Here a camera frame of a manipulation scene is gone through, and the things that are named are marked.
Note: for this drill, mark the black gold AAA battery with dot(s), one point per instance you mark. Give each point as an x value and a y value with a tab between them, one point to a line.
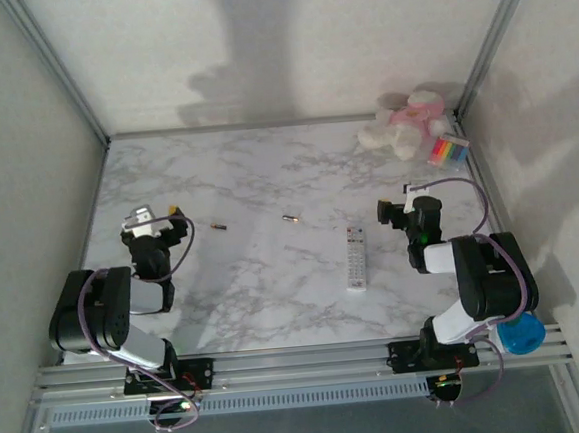
218	226
290	218

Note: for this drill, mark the white remote control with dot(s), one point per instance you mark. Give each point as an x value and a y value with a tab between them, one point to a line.
355	261

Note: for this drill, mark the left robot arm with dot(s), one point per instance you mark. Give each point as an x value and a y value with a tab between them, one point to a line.
101	311

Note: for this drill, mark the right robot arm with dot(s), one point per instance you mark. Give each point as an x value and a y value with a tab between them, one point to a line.
490	281

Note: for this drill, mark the rainbow coloured pack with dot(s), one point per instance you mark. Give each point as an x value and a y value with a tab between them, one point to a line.
447	151

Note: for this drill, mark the white pink plush toy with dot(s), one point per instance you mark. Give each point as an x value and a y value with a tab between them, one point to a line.
403	127

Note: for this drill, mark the circuit board with green light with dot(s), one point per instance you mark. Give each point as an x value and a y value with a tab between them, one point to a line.
446	387
176	408

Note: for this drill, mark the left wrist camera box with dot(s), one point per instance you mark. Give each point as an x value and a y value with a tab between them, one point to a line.
140	220

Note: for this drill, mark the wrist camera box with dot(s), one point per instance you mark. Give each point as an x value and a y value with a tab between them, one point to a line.
410	199
140	220

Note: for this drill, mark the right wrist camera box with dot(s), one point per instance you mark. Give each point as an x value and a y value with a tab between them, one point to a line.
410	199

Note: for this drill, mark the aluminium side frame rail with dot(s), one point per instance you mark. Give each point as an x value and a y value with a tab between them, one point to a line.
496	212

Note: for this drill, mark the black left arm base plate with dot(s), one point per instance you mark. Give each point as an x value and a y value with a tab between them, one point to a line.
201	374

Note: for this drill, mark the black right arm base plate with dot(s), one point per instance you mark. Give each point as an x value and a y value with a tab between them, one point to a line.
403	358

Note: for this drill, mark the thin aluminium frame rail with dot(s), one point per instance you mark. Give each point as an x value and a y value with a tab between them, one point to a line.
282	124

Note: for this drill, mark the aluminium frame post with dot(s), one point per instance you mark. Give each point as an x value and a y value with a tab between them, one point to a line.
54	64
497	29

